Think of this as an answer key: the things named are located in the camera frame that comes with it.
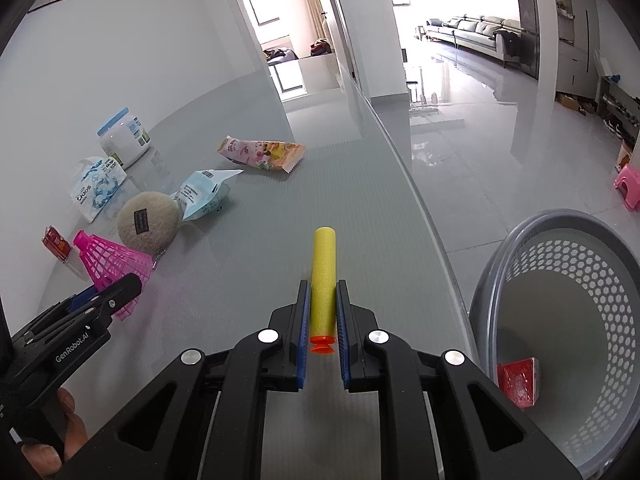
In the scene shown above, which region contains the red white medicine box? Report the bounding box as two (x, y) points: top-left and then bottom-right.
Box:
(497, 358), (539, 408)

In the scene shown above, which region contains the yellow foam dart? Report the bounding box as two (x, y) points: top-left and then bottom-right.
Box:
(309, 226), (336, 356)

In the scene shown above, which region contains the person's left hand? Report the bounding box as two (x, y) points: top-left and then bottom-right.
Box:
(21, 388), (88, 479)

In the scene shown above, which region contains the pink shuttlecock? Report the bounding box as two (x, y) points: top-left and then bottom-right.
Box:
(74, 230), (155, 292)

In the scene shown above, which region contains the red soda can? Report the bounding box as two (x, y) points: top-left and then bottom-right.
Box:
(42, 226), (72, 262)

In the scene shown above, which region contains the beige plush round toy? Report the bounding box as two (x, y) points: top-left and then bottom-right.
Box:
(116, 192), (182, 257)

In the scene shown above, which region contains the blue white tissue pack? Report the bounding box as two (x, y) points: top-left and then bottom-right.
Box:
(68, 156), (127, 223)

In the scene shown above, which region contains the light blue small packet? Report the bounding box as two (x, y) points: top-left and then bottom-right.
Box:
(171, 169), (243, 222)

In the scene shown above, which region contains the white jar blue lid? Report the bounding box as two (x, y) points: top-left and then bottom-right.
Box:
(96, 107), (151, 169)

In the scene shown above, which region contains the grey perforated laundry basket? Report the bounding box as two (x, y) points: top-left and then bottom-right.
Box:
(469, 209), (639, 479)

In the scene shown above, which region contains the pink snack bag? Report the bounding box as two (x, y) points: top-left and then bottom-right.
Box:
(217, 136), (306, 174)

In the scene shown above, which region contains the pink plastic stool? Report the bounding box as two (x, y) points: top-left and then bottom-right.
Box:
(614, 164), (640, 211)

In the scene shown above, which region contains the shoe rack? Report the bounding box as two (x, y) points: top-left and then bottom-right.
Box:
(596, 77), (639, 148)

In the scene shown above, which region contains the dark refrigerator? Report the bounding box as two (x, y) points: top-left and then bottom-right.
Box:
(518, 0), (540, 79)

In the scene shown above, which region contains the grey sofa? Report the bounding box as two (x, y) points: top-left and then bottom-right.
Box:
(424, 15), (523, 65)

